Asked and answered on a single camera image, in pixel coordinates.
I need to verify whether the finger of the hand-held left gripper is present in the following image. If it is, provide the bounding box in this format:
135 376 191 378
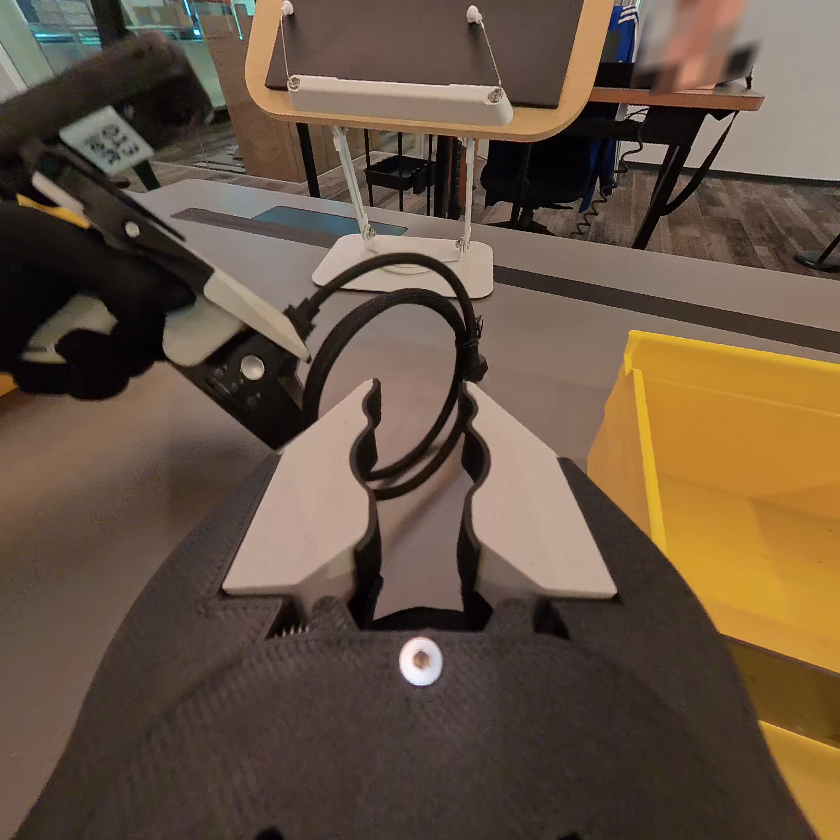
202 268 312 363

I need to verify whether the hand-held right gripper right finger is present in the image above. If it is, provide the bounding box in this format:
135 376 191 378
459 382 619 618

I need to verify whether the white stand with wooden board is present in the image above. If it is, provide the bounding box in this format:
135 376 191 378
244 0 595 299

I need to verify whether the teal desk hatch cover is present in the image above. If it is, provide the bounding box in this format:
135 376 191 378
252 205 408 240

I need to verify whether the thin black switch cable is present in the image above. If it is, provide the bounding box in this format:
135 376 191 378
285 252 490 503

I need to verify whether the black hdmi switch box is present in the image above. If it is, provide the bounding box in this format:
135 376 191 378
172 328 317 450

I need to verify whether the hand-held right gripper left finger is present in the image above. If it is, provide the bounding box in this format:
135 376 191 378
222 377 385 621

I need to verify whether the large cardboard box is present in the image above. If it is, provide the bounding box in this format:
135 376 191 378
200 0 309 185

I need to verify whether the yellow plastic bin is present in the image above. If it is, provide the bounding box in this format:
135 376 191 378
586 330 840 840

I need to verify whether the blue jacket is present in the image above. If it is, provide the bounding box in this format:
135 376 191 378
581 0 641 211

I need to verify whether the person's left hand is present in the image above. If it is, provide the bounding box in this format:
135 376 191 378
0 203 198 401

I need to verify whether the black coiled cable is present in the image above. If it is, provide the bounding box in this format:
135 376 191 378
571 161 627 238

